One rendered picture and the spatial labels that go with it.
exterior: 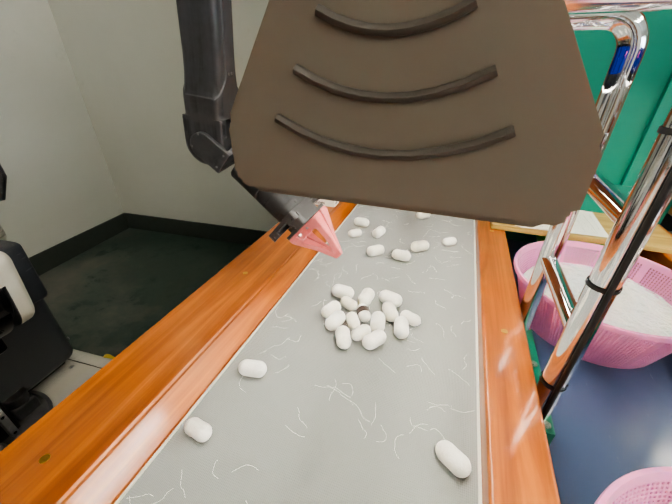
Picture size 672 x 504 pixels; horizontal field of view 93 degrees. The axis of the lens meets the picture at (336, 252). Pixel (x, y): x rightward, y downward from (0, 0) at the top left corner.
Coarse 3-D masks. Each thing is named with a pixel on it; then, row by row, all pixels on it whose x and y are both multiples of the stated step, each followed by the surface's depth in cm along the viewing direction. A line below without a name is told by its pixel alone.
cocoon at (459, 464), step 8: (440, 448) 30; (448, 448) 30; (456, 448) 30; (440, 456) 30; (448, 456) 30; (456, 456) 29; (464, 456) 29; (448, 464) 29; (456, 464) 29; (464, 464) 29; (456, 472) 29; (464, 472) 29
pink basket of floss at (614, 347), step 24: (528, 264) 62; (648, 264) 57; (648, 288) 56; (552, 312) 48; (552, 336) 51; (600, 336) 45; (624, 336) 43; (648, 336) 41; (600, 360) 48; (624, 360) 46; (648, 360) 46
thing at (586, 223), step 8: (584, 216) 71; (592, 216) 71; (544, 224) 67; (576, 224) 67; (584, 224) 67; (592, 224) 67; (600, 224) 67; (576, 232) 64; (584, 232) 64; (592, 232) 64; (600, 232) 64
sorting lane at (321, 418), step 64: (320, 256) 64; (384, 256) 64; (448, 256) 64; (320, 320) 48; (448, 320) 48; (256, 384) 38; (320, 384) 38; (384, 384) 38; (448, 384) 38; (192, 448) 32; (256, 448) 32; (320, 448) 32; (384, 448) 32
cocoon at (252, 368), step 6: (246, 360) 39; (252, 360) 39; (258, 360) 39; (240, 366) 38; (246, 366) 38; (252, 366) 38; (258, 366) 38; (264, 366) 39; (240, 372) 38; (246, 372) 38; (252, 372) 38; (258, 372) 38; (264, 372) 38
